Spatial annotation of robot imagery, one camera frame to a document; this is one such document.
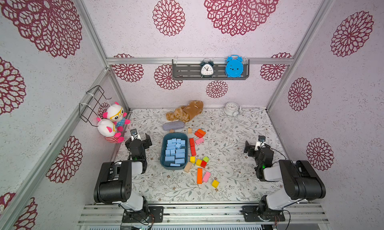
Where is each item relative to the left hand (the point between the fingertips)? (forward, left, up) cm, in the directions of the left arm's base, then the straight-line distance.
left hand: (139, 136), depth 93 cm
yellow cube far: (-26, -46, -9) cm, 53 cm away
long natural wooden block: (-17, -31, -8) cm, 36 cm away
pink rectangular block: (+2, -38, -9) cm, 39 cm away
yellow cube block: (-12, -33, -7) cm, 36 cm away
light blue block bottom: (-6, -26, -8) cm, 28 cm away
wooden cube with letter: (+10, -19, -9) cm, 23 cm away
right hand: (-2, -72, -1) cm, 72 cm away
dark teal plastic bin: (-15, -18, -8) cm, 25 cm away
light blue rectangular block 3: (-11, -20, -8) cm, 24 cm away
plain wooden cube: (+10, -32, -9) cm, 34 cm away
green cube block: (-11, -42, -9) cm, 44 cm away
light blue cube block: (0, -20, -6) cm, 21 cm away
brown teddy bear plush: (+19, -28, -1) cm, 34 cm away
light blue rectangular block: (-3, -19, -8) cm, 21 cm away
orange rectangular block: (+11, -40, -10) cm, 42 cm away
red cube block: (-15, -40, -7) cm, 43 cm away
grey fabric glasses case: (+14, -22, -7) cm, 27 cm away
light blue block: (-13, -26, -7) cm, 30 cm away
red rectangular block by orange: (+9, -38, -10) cm, 40 cm away
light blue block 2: (-16, -23, -7) cm, 29 cm away
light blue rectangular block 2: (-9, -26, -7) cm, 28 cm away
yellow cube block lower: (-14, -37, -8) cm, 40 cm away
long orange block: (-21, -37, -10) cm, 44 cm away
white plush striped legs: (-2, +14, +11) cm, 18 cm away
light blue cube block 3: (-3, -24, -8) cm, 25 cm away
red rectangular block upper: (0, -33, -9) cm, 34 cm away
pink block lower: (-22, -41, -9) cm, 48 cm away
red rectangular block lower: (-5, -34, -10) cm, 36 cm away
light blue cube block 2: (-1, -27, -7) cm, 28 cm away
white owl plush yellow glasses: (+11, +15, +9) cm, 20 cm away
